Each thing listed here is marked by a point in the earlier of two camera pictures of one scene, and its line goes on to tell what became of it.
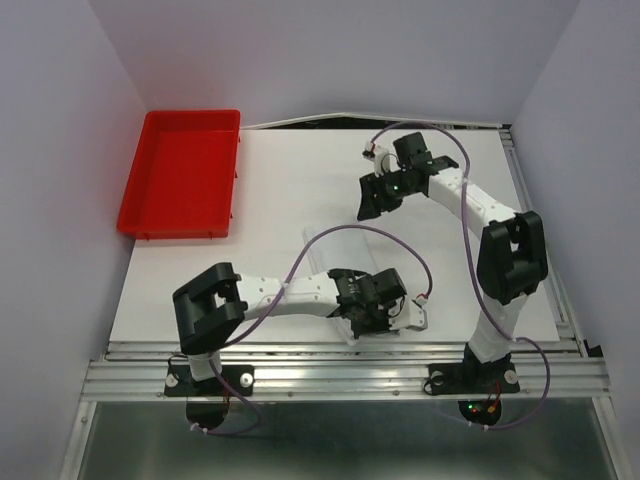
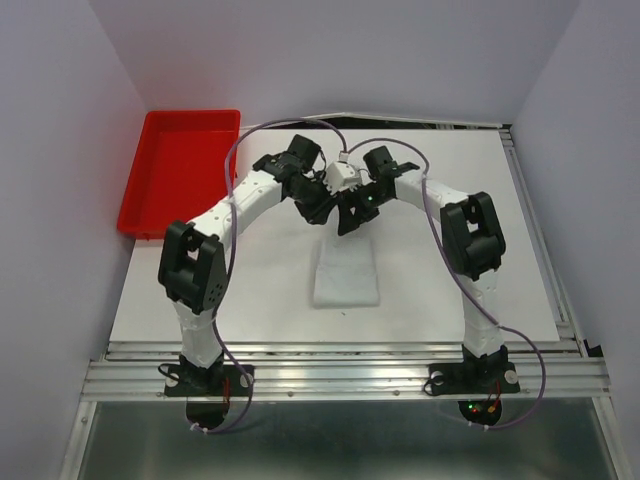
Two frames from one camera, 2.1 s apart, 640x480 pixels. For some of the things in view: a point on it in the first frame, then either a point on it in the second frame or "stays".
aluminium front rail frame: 134,371 stays
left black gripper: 359,330 → 318,214
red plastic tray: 182,182 stays
